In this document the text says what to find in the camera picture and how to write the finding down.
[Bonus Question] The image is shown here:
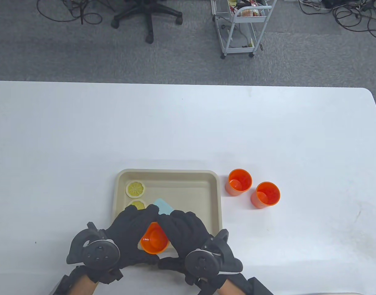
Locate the person's left forearm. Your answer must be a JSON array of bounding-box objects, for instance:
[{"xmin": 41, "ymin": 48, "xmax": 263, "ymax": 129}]
[{"xmin": 70, "ymin": 275, "xmax": 99, "ymax": 295}]

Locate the black left hand controller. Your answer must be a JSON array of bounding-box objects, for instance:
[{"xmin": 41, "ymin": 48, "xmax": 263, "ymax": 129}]
[{"xmin": 66, "ymin": 222, "xmax": 121, "ymax": 285}]

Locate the person's left hand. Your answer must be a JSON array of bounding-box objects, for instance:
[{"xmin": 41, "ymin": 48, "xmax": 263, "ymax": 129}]
[{"xmin": 103, "ymin": 204, "xmax": 160, "ymax": 269}]

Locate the black right hand controller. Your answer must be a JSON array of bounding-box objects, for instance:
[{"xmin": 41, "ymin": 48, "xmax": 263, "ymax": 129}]
[{"xmin": 184, "ymin": 229, "xmax": 243, "ymax": 295}]

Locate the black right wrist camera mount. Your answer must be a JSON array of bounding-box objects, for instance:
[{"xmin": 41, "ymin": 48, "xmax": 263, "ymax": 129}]
[{"xmin": 243, "ymin": 277, "xmax": 273, "ymax": 295}]

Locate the beige food tray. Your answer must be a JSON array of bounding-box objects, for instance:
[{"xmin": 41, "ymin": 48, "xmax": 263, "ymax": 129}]
[{"xmin": 111, "ymin": 169, "xmax": 223, "ymax": 251}]

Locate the black hand controller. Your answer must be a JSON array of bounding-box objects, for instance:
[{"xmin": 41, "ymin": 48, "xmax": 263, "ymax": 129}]
[
  {"xmin": 184, "ymin": 229, "xmax": 243, "ymax": 295},
  {"xmin": 66, "ymin": 222, "xmax": 121, "ymax": 285}
]

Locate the black cable bundle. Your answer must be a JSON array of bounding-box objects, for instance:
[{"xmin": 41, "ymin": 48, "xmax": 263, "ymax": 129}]
[
  {"xmin": 298, "ymin": 0, "xmax": 376, "ymax": 40},
  {"xmin": 37, "ymin": 0, "xmax": 103, "ymax": 25}
]

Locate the light blue dessert spatula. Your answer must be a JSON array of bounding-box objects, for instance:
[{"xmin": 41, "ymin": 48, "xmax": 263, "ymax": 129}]
[{"xmin": 153, "ymin": 198, "xmax": 175, "ymax": 215}]

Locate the white wheeled cart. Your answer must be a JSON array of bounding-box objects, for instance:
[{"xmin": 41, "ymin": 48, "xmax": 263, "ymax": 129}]
[{"xmin": 211, "ymin": 0, "xmax": 277, "ymax": 59}]

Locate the person's right hand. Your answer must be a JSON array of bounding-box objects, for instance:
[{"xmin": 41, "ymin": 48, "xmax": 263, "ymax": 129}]
[{"xmin": 157, "ymin": 210, "xmax": 213, "ymax": 274}]

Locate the orange plastic cup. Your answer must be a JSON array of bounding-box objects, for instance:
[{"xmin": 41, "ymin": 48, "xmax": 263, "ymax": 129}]
[
  {"xmin": 225, "ymin": 169, "xmax": 253, "ymax": 196},
  {"xmin": 251, "ymin": 181, "xmax": 281, "ymax": 209},
  {"xmin": 139, "ymin": 222, "xmax": 170, "ymax": 254}
]

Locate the person's right forearm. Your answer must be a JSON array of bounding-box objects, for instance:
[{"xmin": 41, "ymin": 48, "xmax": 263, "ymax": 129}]
[{"xmin": 222, "ymin": 280, "xmax": 246, "ymax": 295}]

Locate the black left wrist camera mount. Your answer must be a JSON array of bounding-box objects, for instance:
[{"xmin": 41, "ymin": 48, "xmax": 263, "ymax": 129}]
[{"xmin": 53, "ymin": 273, "xmax": 81, "ymax": 295}]

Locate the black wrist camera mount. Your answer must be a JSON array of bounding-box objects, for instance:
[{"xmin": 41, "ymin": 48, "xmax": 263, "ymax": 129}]
[
  {"xmin": 243, "ymin": 277, "xmax": 273, "ymax": 295},
  {"xmin": 53, "ymin": 273, "xmax": 81, "ymax": 295}
]

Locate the black office chair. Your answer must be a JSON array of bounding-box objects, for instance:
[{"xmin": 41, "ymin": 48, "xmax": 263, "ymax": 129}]
[{"xmin": 111, "ymin": 0, "xmax": 184, "ymax": 44}]

